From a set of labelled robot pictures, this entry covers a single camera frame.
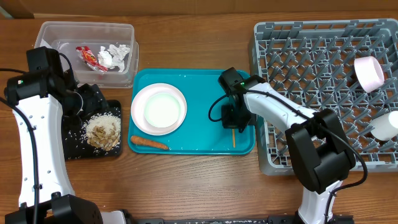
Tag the grey dishwasher rack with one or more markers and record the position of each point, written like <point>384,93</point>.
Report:
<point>312,64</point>

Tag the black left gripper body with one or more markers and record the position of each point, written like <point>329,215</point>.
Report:
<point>84,103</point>

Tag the wooden chopstick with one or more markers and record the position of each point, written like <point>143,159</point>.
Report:
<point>234,138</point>

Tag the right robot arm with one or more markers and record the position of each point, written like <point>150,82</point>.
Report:
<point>319,151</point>

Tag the peanut shells pile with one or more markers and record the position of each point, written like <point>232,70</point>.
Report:
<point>99,137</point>

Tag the cream bowl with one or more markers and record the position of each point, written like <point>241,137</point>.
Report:
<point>162,110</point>

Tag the teal serving tray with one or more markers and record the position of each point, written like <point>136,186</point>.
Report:
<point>197,135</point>

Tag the red snack wrapper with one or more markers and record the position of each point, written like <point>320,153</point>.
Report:
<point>88,57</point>

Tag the small white plate bowl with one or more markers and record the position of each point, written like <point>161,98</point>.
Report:
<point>369,73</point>

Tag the small white cup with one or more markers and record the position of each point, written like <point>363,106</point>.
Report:
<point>385,126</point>

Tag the clear plastic waste bin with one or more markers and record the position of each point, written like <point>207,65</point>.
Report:
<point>65,37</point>

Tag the orange carrot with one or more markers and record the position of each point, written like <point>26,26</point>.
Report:
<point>137,140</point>

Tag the large white plate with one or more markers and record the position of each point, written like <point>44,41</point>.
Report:
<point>139,103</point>

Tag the black food waste tray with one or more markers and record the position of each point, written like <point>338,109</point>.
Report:
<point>75,145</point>

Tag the white rice pile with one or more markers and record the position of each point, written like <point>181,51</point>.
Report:
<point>106,121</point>

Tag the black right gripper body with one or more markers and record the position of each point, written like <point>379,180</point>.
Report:
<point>235,117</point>

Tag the foil wrapper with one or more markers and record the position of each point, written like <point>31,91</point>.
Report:
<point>113,56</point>

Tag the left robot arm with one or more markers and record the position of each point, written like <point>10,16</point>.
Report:
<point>41,99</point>

